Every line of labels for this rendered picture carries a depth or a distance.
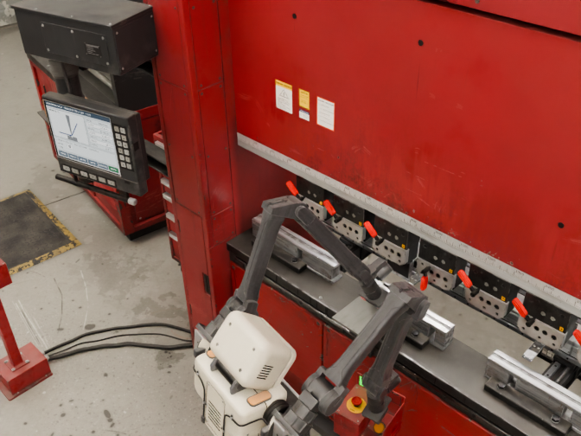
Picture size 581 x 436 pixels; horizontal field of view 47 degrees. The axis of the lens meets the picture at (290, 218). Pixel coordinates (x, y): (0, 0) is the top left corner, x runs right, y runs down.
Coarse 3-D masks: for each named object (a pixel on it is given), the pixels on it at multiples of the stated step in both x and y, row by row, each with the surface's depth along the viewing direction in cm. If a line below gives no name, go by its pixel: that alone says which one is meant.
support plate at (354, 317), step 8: (384, 288) 262; (360, 296) 259; (352, 304) 255; (360, 304) 255; (368, 304) 255; (344, 312) 251; (352, 312) 251; (360, 312) 251; (368, 312) 251; (336, 320) 248; (344, 320) 248; (352, 320) 248; (360, 320) 248; (368, 320) 248; (352, 328) 245; (360, 328) 245
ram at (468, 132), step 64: (256, 0) 240; (320, 0) 218; (384, 0) 200; (256, 64) 255; (320, 64) 231; (384, 64) 211; (448, 64) 194; (512, 64) 180; (576, 64) 167; (256, 128) 273; (320, 128) 245; (384, 128) 223; (448, 128) 204; (512, 128) 188; (576, 128) 174; (384, 192) 236; (448, 192) 215; (512, 192) 197; (576, 192) 182; (512, 256) 208; (576, 256) 191
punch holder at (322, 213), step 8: (304, 184) 266; (312, 184) 262; (304, 192) 268; (312, 192) 264; (320, 192) 261; (328, 192) 261; (304, 200) 270; (312, 200) 266; (320, 200) 263; (328, 200) 264; (312, 208) 270; (320, 208) 265; (320, 216) 267; (328, 216) 269
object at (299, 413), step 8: (288, 408) 189; (296, 408) 187; (304, 408) 186; (280, 416) 187; (288, 416) 186; (296, 416) 185; (304, 416) 186; (312, 416) 187; (288, 424) 185; (296, 424) 185; (304, 424) 185; (296, 432) 183; (304, 432) 186
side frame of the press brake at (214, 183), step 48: (144, 0) 252; (192, 0) 240; (192, 48) 248; (192, 96) 258; (192, 144) 273; (192, 192) 290; (240, 192) 301; (288, 192) 327; (192, 240) 309; (192, 288) 331; (192, 336) 357
